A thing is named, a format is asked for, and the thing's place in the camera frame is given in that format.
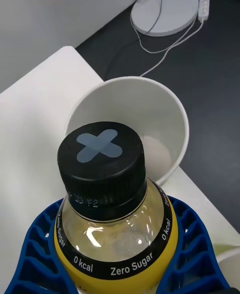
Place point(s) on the white power strip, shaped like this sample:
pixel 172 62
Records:
pixel 203 6

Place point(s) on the yellow bottle with black cap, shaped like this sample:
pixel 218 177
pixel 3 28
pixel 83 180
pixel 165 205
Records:
pixel 100 164

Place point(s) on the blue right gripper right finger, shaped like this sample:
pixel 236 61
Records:
pixel 197 256

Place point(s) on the white round lamp base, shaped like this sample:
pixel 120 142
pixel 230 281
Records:
pixel 172 6

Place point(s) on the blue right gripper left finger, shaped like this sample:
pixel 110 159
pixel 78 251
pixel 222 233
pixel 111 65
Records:
pixel 32 256

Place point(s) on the grey waste bin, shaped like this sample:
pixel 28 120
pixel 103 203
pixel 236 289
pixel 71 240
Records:
pixel 125 104

